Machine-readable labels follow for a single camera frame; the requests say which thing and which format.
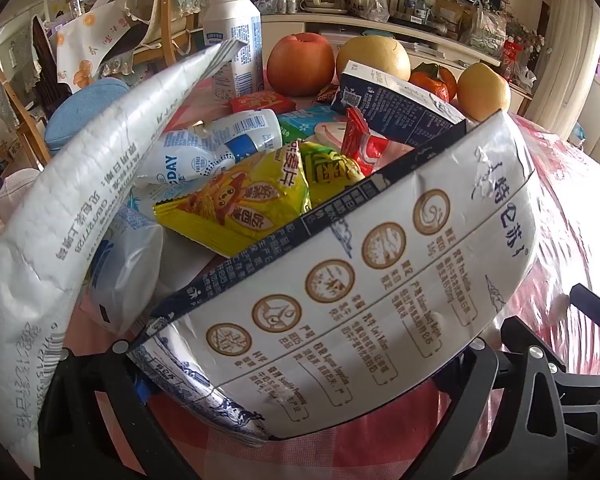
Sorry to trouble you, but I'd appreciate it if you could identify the small yellow pear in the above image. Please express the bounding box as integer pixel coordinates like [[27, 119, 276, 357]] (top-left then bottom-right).
[[457, 62, 511, 122]]

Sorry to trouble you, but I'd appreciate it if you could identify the dark blue milk carton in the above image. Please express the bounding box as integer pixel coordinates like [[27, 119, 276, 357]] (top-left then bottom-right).
[[332, 60, 468, 148]]

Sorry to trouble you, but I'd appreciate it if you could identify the teal wet wipe packet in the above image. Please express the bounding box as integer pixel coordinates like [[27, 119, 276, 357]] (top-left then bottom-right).
[[278, 106, 341, 141]]

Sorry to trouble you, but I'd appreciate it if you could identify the blue seat cushion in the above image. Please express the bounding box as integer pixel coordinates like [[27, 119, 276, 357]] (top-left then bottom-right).
[[45, 77, 131, 156]]

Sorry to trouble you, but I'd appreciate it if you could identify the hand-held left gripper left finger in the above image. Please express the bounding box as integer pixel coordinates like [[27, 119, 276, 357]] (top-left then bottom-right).
[[37, 340, 181, 480]]

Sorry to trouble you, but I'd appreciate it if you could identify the wooden chair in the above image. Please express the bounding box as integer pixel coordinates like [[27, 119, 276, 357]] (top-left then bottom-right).
[[0, 67, 51, 163]]

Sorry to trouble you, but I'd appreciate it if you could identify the red apple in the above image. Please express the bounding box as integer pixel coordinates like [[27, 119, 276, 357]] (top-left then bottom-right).
[[267, 32, 336, 97]]

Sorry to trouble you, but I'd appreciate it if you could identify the fruit print white cloth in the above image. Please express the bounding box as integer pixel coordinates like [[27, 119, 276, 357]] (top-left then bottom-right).
[[55, 0, 136, 93]]

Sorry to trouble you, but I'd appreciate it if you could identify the large yellow pear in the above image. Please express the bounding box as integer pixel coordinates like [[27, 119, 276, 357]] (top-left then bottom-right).
[[336, 35, 411, 83]]

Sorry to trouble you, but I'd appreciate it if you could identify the pink white checkered tablecloth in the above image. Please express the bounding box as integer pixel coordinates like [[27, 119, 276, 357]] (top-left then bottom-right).
[[65, 70, 600, 480]]

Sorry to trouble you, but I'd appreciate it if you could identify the red snack packet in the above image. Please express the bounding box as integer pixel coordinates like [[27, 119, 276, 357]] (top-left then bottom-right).
[[230, 91, 296, 113]]

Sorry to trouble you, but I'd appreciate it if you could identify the cream curtain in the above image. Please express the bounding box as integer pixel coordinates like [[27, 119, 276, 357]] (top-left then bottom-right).
[[545, 0, 600, 131]]

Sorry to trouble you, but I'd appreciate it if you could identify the red foil wrapper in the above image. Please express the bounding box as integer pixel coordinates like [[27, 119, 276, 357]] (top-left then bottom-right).
[[340, 107, 411, 176]]

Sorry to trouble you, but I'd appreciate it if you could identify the yellow green snack bag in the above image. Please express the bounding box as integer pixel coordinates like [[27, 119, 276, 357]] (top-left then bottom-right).
[[154, 141, 366, 258]]

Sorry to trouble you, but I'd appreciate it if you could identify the white plastic milk bottle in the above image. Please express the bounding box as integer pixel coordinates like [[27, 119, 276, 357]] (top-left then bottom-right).
[[202, 0, 266, 98]]

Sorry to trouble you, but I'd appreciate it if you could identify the crushed white yogurt bottle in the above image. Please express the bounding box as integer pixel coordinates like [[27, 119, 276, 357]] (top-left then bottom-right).
[[135, 109, 283, 186]]

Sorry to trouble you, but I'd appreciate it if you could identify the cream cabinet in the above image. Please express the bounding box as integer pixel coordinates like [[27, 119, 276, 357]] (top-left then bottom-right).
[[262, 10, 533, 116]]

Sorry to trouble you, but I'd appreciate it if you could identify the white blue plastic pouch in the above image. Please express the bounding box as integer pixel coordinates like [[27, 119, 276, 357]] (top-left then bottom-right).
[[80, 205, 163, 336]]

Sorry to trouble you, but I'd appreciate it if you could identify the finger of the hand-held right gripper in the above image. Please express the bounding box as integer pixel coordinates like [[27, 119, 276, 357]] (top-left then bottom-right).
[[562, 367, 600, 413], [570, 284, 600, 328]]

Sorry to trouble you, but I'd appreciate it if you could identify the white milk carton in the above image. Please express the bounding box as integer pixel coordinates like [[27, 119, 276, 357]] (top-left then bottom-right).
[[127, 110, 538, 448]]

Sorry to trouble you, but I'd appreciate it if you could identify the grey white tissue pack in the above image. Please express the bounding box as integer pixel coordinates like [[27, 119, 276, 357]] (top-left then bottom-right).
[[0, 39, 251, 461]]

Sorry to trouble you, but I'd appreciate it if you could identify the cluster of glass jars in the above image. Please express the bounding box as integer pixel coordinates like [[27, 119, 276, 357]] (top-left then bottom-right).
[[254, 0, 301, 15]]

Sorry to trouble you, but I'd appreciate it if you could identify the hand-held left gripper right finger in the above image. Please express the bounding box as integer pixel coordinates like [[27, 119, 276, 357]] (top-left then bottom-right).
[[410, 317, 568, 480]]

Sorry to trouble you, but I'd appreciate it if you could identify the orange tangerine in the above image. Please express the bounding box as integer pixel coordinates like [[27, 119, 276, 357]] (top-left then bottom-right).
[[410, 62, 458, 103]]

